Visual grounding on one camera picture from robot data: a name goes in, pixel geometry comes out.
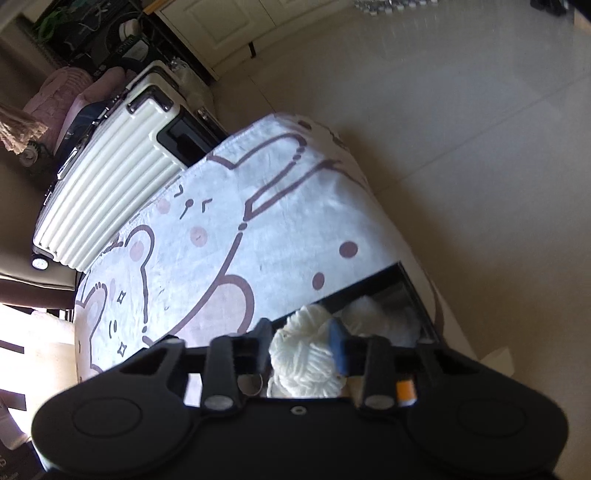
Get cartoon bear printed cloth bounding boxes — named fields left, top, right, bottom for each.
left=74, top=113, right=446, bottom=384

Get white ribbed suitcase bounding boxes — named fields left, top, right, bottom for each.
left=31, top=60, right=232, bottom=273

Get pink clothes pile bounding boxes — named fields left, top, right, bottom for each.
left=23, top=67, right=95, bottom=134

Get beige string mop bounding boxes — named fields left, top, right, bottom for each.
left=0, top=102, right=47, bottom=155

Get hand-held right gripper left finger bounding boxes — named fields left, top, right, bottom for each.
left=117, top=318, right=274, bottom=414

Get dark blue bag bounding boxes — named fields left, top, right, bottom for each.
left=60, top=99, right=125, bottom=148

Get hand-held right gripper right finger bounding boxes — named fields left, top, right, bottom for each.
left=329, top=320, right=490, bottom=414

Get cream kitchen cabinets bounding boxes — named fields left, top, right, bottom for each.
left=152, top=0, right=352, bottom=81

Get black box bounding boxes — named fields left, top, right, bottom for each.
left=259, top=261, right=446, bottom=402

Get white yarn ball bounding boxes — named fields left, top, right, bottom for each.
left=267, top=305, right=347, bottom=400

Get dark cluttered shelf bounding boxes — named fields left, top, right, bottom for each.
left=32, top=0, right=153, bottom=79

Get pink folded blanket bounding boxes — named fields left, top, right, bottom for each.
left=76, top=67, right=134, bottom=109

